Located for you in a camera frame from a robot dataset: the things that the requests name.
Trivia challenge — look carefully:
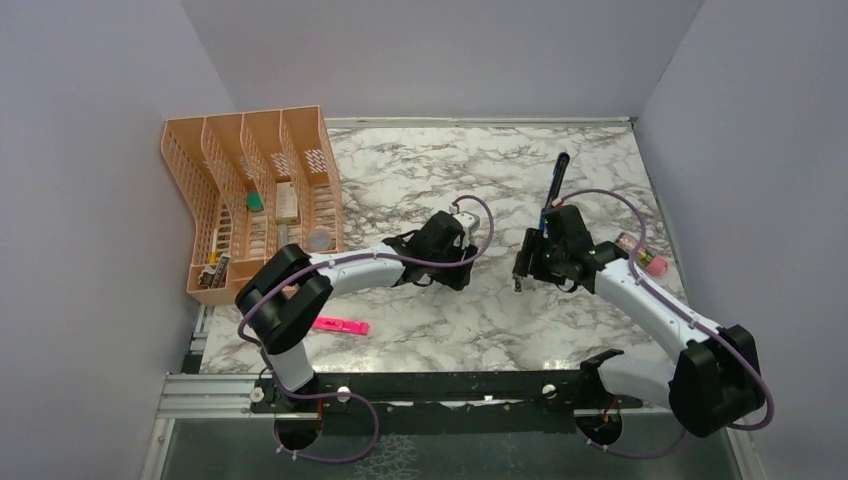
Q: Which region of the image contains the orange plastic desk organizer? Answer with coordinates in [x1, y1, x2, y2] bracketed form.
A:
[161, 106, 345, 306]

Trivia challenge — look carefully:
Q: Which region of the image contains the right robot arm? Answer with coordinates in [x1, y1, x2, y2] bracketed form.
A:
[513, 205, 768, 437]

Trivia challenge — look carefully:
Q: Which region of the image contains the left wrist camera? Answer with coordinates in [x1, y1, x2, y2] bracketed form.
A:
[451, 210, 481, 241]

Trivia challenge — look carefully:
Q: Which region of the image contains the white paper card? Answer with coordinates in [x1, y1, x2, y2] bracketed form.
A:
[275, 182, 300, 225]

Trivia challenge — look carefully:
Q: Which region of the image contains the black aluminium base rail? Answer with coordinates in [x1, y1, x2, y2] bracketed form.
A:
[157, 370, 642, 421]

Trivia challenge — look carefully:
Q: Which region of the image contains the clear tape roll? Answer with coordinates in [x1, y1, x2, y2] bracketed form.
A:
[306, 227, 335, 252]

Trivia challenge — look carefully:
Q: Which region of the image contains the pink highlighter marker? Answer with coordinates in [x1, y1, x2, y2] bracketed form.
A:
[312, 316, 370, 336]

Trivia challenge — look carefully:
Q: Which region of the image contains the green eraser in organizer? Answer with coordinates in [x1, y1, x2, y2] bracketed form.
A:
[246, 191, 264, 212]

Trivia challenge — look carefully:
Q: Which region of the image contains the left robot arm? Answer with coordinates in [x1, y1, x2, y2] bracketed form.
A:
[235, 211, 480, 411]

